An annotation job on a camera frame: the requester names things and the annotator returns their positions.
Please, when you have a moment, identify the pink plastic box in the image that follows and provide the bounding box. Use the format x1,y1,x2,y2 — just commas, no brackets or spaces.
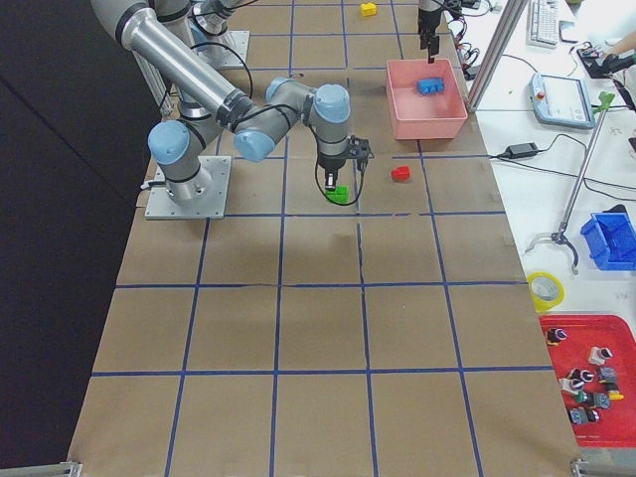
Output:
386,59,468,140

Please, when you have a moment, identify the yellow toy block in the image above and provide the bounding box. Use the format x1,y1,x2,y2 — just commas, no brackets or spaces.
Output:
360,2,378,17

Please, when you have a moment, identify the yellow tape roll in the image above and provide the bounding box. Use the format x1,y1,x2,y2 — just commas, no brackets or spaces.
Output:
528,271,565,313

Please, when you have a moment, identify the red plastic tray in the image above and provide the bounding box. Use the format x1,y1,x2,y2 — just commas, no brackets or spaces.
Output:
540,314,635,448

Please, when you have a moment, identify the aluminium frame post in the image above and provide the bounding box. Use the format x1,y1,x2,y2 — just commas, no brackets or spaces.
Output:
467,0,528,112

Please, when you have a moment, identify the blue toy block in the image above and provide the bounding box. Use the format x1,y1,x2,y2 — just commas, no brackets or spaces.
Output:
416,78,445,95

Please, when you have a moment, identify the blue plastic bin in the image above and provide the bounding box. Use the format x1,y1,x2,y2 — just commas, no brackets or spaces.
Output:
580,205,635,271

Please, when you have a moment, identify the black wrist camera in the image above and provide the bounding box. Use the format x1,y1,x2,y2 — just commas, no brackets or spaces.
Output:
442,0,462,16
348,135,374,173

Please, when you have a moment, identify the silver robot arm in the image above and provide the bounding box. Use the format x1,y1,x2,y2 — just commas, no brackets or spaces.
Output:
91,1,370,204
192,0,446,64

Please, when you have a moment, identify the green handled reach grabber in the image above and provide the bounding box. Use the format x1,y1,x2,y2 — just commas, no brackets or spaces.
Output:
524,91,617,275

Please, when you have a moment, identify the red toy block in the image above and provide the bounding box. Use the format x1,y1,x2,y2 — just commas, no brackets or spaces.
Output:
391,166,410,183

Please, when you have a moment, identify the brown paper table cover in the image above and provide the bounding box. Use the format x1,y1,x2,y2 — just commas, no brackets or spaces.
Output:
69,1,577,476

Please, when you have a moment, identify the teach pendant tablet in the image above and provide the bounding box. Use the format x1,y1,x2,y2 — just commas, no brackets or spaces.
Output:
529,73,595,129

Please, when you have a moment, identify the black power adapter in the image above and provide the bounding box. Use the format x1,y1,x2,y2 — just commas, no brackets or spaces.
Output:
503,142,539,159

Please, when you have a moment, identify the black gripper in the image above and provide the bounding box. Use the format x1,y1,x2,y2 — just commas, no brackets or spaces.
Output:
417,0,442,64
317,148,349,192

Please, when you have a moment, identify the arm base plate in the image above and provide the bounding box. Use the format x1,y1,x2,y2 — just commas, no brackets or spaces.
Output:
197,30,250,70
144,155,233,220

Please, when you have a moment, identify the white keyboard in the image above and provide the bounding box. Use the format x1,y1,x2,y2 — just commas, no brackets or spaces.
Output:
526,0,559,49

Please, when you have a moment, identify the green toy block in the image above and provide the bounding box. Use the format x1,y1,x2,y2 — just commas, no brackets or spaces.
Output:
325,185,350,205

